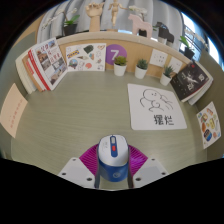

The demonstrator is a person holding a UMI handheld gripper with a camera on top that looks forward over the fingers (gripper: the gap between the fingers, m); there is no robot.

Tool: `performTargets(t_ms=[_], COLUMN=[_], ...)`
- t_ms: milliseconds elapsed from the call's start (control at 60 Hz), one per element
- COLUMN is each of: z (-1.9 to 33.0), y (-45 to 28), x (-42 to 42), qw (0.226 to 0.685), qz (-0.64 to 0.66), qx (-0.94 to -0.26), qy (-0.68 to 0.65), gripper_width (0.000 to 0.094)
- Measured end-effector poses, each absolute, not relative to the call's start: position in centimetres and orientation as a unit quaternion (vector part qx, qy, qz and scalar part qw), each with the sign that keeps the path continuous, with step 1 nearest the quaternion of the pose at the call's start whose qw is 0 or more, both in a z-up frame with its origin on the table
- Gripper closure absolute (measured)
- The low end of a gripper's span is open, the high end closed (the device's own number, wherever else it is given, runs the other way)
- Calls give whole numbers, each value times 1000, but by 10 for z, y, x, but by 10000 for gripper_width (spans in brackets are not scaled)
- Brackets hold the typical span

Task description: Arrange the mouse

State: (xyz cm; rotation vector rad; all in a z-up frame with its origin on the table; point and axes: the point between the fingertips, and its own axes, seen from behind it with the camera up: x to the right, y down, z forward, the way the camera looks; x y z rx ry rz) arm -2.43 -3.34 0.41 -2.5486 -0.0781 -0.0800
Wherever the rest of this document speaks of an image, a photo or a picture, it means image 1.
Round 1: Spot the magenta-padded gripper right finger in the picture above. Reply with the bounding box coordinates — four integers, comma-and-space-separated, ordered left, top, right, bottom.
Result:
127, 144, 169, 190

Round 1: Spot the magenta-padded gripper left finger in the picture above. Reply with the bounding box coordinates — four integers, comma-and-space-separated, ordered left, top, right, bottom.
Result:
57, 144, 101, 190

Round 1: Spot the blue and white computer mouse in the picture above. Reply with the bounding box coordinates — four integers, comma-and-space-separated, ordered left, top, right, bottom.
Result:
96, 134, 130, 183

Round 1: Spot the white mouse pad with drawing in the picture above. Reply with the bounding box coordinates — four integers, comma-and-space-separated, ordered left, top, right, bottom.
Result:
127, 83, 188, 131

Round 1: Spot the colourful food sticker card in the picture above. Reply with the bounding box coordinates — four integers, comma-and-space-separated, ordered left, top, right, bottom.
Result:
196, 101, 222, 150

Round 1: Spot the beige paper card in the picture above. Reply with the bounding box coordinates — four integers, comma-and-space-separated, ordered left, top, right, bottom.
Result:
0, 82, 29, 139

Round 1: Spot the small succulent in white pot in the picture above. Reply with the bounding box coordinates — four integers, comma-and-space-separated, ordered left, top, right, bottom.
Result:
113, 55, 128, 77
159, 64, 175, 87
134, 58, 149, 80

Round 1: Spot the brown book beside magazine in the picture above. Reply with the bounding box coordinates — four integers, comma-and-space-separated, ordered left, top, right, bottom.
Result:
21, 53, 46, 93

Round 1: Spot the red and white magazine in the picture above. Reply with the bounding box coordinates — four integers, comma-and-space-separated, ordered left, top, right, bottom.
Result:
27, 37, 69, 92

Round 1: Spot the white book beside magazine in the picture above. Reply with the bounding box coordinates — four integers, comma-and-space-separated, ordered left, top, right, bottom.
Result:
15, 49, 38, 95

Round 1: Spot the white illustrated sticker card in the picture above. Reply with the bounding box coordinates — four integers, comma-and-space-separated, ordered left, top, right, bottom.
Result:
65, 42, 107, 73

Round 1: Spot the wooden desk shelf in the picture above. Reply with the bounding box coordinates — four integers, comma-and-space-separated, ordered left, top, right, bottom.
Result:
54, 30, 198, 81

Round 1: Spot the purple round sign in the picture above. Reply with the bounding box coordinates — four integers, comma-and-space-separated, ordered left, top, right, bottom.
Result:
105, 43, 128, 66

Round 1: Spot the dark horse figurine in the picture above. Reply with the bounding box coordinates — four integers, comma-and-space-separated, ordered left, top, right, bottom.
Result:
153, 21, 176, 46

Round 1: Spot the pink horse figurine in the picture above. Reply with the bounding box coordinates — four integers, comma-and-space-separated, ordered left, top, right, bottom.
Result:
128, 13, 154, 38

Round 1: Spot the dark framed window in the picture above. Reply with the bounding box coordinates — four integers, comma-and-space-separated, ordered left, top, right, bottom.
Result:
181, 11, 221, 64

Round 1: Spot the wooden hand model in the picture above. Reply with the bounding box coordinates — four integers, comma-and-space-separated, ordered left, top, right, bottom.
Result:
84, 2, 106, 33

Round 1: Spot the grey curtain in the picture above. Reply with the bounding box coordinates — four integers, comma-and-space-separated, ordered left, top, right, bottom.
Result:
36, 0, 184, 44

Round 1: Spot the wooden mannequin figure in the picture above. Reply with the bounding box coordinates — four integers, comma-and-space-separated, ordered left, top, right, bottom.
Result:
107, 0, 129, 30

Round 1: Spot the white wall socket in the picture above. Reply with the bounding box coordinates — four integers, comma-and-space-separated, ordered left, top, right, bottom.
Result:
148, 48, 169, 68
167, 56, 185, 74

